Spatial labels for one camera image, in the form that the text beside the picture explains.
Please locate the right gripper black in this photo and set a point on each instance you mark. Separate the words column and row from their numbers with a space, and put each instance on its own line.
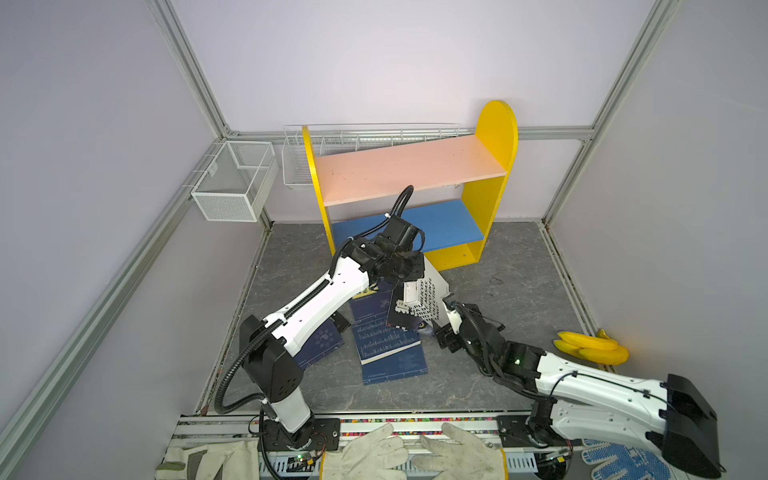
column 447, row 336

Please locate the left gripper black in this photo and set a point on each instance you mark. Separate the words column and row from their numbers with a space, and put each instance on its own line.
column 417, row 258

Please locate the white book black lettering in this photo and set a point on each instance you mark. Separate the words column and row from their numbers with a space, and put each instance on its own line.
column 424, row 297

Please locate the blue book with barcode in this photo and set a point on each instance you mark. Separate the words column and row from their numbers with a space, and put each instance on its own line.
column 376, row 340

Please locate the black wolf cover book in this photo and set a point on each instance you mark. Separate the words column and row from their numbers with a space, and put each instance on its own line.
column 403, row 321

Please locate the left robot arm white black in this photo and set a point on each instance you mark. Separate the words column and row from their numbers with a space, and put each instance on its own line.
column 265, row 369

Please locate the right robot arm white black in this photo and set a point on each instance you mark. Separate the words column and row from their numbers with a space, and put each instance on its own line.
column 576, row 403

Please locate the blue book yellow label top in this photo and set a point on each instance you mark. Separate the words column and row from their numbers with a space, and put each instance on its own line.
column 371, row 303

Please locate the blue bottom book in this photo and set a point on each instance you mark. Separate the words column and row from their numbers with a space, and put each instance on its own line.
column 408, row 363

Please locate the yellow shelf pink blue boards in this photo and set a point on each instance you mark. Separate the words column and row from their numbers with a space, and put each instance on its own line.
column 456, row 231

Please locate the dark blue book left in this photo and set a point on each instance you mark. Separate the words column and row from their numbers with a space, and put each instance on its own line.
column 323, row 341

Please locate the white work glove centre right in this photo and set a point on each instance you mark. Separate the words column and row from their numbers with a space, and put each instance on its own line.
column 465, row 457

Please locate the white work glove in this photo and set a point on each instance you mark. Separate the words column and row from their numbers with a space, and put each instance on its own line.
column 465, row 457
column 375, row 455

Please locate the yellow bananas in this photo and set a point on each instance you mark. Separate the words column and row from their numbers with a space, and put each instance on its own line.
column 600, row 349

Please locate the white work glove centre left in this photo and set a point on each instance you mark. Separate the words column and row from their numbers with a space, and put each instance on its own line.
column 375, row 455

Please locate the white mesh basket left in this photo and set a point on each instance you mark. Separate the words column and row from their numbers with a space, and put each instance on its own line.
column 235, row 185

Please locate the blue dotted glove right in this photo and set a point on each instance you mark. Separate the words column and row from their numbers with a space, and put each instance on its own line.
column 611, row 461

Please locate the white glove far left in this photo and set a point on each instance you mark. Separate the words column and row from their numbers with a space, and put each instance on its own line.
column 234, row 460

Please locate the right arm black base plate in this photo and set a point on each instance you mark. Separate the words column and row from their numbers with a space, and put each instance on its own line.
column 519, row 430

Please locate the white wire rack rear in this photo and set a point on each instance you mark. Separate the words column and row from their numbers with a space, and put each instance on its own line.
column 332, row 139

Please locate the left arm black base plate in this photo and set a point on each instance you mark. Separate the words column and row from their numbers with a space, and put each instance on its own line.
column 317, row 434

